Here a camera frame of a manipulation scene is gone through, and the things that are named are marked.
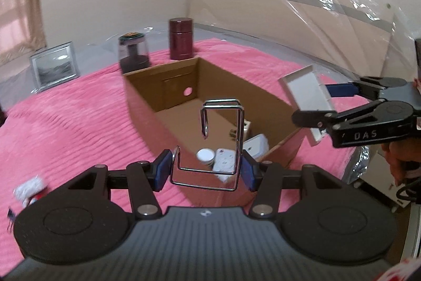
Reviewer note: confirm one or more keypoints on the beige power plug adapter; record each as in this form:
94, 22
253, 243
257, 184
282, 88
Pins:
246, 131

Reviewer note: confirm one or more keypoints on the framed landscape picture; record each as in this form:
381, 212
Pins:
54, 66

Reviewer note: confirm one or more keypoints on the clear plastic sheet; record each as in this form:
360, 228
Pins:
363, 37

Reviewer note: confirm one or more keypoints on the blue binder clip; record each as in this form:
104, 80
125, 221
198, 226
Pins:
11, 217

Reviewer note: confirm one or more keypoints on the bent metal wire stand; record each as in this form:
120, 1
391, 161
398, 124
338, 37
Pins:
204, 124

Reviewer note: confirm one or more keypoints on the clear dark grinder jar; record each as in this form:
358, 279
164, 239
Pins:
133, 53

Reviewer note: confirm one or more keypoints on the white square tray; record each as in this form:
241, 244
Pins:
305, 91

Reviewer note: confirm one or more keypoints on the pink ribbed blanket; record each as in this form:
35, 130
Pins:
61, 132

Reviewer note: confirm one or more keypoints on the person's right hand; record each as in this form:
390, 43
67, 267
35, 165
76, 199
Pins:
401, 151

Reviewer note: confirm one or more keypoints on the white remote control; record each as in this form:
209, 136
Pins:
224, 162

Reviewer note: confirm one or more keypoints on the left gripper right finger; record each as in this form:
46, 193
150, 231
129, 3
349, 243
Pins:
265, 180

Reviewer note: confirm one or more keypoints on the red Doraemon toy figure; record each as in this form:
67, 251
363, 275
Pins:
28, 201

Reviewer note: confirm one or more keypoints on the brown cardboard box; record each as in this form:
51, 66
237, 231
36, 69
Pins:
164, 104

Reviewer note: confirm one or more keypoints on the white square night light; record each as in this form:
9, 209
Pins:
257, 146

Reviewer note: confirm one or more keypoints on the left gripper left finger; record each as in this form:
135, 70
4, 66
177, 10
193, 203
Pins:
145, 178

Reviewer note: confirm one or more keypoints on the clear box of floss picks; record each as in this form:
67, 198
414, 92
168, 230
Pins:
29, 188

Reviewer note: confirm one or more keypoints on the dark red canister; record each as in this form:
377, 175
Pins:
180, 38

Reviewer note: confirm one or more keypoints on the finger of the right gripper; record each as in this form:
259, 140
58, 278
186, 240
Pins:
321, 122
368, 88

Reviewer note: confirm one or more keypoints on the pink curtain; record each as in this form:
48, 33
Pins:
21, 28

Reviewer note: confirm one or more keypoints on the small white-lidded jar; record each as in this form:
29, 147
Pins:
206, 157

